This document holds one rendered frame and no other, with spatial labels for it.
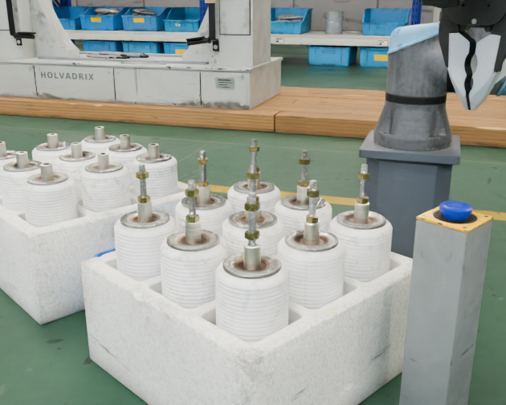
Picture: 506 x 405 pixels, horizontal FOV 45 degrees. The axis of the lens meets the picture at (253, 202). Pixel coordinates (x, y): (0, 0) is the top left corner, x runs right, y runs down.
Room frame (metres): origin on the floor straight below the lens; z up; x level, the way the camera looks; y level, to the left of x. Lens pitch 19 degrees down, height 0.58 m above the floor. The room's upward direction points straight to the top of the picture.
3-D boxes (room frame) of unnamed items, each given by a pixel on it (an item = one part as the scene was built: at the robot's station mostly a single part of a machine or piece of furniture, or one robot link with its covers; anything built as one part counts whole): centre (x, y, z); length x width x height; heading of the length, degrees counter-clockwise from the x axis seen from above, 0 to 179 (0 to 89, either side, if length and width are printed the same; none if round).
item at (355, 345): (0.88, 0.00, 0.09); 0.39 x 0.39 x 0.18; 44
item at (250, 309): (0.71, 0.00, 0.16); 0.10 x 0.10 x 0.18
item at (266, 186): (1.04, 0.00, 0.25); 0.08 x 0.08 x 0.01
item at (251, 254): (0.71, 0.00, 0.26); 0.02 x 0.02 x 0.03
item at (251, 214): (0.71, 0.00, 0.31); 0.01 x 0.01 x 0.08
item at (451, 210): (0.72, -0.26, 0.32); 0.04 x 0.04 x 0.02
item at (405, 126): (1.19, -0.32, 0.35); 0.15 x 0.15 x 0.10
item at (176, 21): (5.99, 0.58, 0.36); 0.50 x 0.38 x 0.21; 162
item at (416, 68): (1.19, -0.33, 0.47); 0.13 x 0.12 x 0.14; 67
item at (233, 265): (0.71, 0.00, 0.25); 0.08 x 0.08 x 0.01
